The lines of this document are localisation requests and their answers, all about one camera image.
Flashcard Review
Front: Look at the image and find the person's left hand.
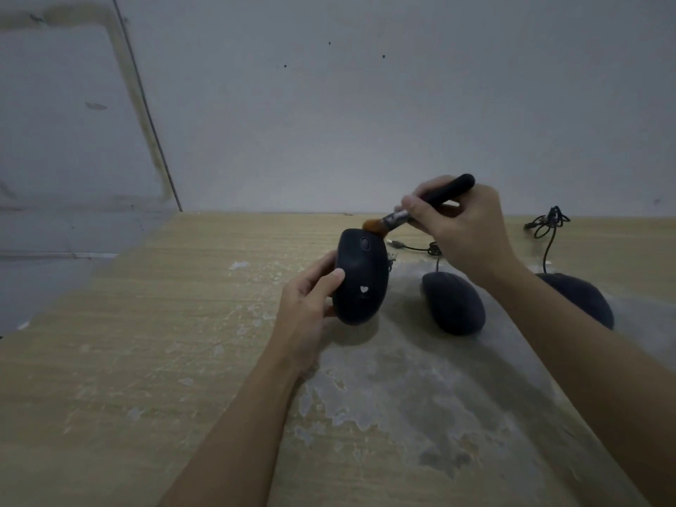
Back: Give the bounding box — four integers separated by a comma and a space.
265, 250, 346, 374

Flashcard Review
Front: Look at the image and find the person's right hand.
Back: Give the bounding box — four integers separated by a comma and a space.
395, 175, 519, 289

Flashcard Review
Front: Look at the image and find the black-handled brown bristle brush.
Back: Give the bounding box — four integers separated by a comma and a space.
362, 174, 476, 240

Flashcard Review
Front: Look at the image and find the black mouse with heart mark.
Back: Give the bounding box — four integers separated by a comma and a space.
332, 228, 390, 327

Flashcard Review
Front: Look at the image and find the person's right forearm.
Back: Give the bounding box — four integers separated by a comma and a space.
488, 258, 676, 507

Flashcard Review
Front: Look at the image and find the person's left forearm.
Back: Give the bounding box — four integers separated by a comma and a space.
158, 347, 303, 507

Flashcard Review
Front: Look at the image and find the plain black computer mouse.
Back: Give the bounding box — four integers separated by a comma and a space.
536, 273, 615, 331
421, 272, 486, 336

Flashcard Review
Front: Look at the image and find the black mouse cable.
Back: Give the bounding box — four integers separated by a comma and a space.
387, 239, 443, 274
524, 206, 571, 275

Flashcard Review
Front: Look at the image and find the thin cable along wall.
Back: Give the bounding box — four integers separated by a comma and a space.
110, 0, 183, 213

